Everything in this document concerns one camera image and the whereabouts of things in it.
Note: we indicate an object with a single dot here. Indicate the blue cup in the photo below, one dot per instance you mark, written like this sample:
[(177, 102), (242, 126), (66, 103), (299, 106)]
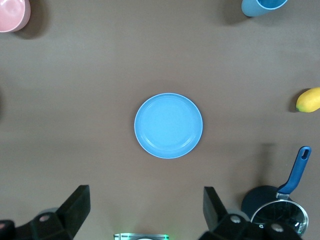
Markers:
[(252, 8)]

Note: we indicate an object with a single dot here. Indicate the pink bowl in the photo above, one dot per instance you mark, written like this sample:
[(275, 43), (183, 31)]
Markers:
[(11, 13)]

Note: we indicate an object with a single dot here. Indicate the brown table cover sheet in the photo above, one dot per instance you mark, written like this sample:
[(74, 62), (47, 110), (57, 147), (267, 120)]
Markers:
[(100, 62)]

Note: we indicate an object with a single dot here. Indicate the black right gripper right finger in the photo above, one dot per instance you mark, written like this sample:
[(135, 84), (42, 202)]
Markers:
[(215, 217)]

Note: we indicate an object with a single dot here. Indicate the blue plate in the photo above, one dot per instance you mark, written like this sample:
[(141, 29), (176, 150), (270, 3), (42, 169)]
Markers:
[(168, 126)]

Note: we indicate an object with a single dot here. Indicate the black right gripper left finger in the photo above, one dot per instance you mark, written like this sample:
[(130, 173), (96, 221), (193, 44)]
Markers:
[(72, 212)]

